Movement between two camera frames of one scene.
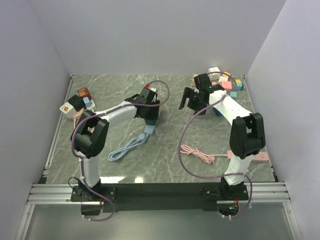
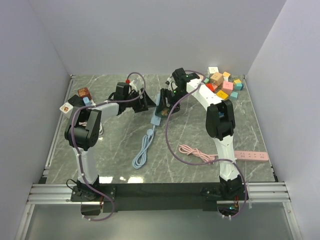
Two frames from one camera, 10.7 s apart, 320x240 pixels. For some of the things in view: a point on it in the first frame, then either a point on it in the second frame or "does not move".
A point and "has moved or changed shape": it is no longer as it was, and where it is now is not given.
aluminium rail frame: x=274 y=192 does not move
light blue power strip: x=149 y=129 has moved or changed shape
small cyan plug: x=238 y=86 does not move
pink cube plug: x=226 y=84 does not move
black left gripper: x=154 y=116 to x=144 y=103
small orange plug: x=226 y=74 does not move
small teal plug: x=233 y=94 does not move
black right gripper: x=187 y=93 to x=165 y=93
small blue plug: x=86 y=101 does not move
